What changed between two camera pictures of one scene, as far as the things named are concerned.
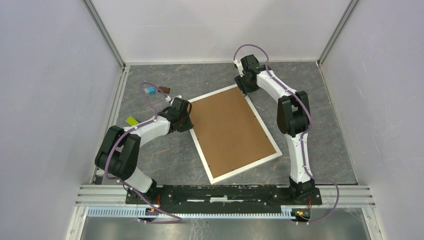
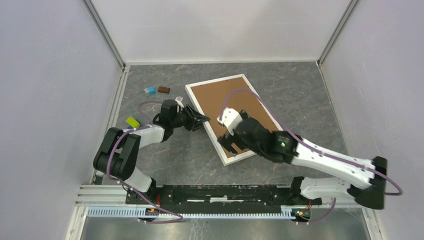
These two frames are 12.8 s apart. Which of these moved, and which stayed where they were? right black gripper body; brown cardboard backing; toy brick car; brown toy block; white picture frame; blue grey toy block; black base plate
Moved: brown cardboard backing; right black gripper body; white picture frame
Stayed: brown toy block; black base plate; toy brick car; blue grey toy block
